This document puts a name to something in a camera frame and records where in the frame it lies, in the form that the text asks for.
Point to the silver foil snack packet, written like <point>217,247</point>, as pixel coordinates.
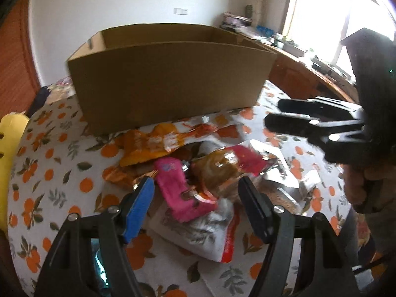
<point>287,173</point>

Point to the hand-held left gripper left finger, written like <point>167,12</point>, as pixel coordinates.
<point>139,210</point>

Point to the person's right forearm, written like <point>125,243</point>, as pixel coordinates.
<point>376,232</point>

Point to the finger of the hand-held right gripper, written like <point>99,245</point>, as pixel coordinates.
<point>297,126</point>
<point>312,105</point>

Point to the floral blanket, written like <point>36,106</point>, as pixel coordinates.
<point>62,86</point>

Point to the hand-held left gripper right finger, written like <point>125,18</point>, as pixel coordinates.
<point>254,210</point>

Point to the brown cardboard box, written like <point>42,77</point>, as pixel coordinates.
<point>170,83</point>

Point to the person's right hand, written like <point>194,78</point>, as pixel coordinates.
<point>354,188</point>

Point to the yellow pillow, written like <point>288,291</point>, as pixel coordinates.
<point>9,161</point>

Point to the wooden slatted door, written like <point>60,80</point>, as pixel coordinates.
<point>17,62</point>

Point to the copper foil snack packet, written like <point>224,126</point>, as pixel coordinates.
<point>120,176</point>

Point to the orange snack packet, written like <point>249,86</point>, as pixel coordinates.
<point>139,148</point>

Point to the dark cloth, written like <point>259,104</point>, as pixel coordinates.
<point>38,100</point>

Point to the pink snack packet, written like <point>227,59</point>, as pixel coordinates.
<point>176,191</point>

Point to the white orange-print snack packet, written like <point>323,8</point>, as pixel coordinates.
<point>213,131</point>

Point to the orange fruit print tablecloth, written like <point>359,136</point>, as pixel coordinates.
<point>71,173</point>

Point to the white snack packet red edge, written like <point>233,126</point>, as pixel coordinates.
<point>204,232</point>

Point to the stack of books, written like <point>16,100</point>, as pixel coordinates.
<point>236,21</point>

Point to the wooden desk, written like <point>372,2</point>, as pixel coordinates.
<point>297,74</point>

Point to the white wall switch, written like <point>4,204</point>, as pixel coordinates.
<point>181,11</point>

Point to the clear brown snack packet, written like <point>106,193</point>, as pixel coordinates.
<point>216,167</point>

